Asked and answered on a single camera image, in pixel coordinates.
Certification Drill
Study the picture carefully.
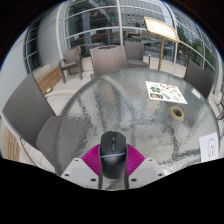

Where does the wooden slat bench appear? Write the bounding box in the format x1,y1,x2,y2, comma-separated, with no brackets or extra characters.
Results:
32,65,63,95

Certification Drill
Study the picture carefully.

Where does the beige tape roll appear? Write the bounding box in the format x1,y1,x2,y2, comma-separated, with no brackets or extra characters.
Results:
168,105,185,122

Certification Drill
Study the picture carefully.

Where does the white mouse pad with drawing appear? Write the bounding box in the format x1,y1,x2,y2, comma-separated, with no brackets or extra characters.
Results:
199,132,220,164

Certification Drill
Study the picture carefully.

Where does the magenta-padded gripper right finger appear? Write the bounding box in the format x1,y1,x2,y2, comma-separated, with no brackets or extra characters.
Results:
124,144,166,190

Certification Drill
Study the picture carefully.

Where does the grey wicker chair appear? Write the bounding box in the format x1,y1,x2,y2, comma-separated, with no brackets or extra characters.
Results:
183,59,215,100
123,41,151,70
58,46,84,83
1,73,63,165
89,45,129,80

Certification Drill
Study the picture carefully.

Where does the printed picture menu card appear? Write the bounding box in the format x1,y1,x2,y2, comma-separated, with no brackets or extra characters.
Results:
145,80,188,105

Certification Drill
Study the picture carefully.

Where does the gold menu stand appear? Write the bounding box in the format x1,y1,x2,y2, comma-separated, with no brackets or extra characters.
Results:
143,16,181,72

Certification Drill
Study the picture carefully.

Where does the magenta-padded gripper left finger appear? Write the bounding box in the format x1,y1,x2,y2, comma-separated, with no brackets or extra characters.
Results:
60,143,103,190

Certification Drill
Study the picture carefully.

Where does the black computer mouse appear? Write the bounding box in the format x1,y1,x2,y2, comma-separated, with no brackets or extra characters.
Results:
98,130,129,180

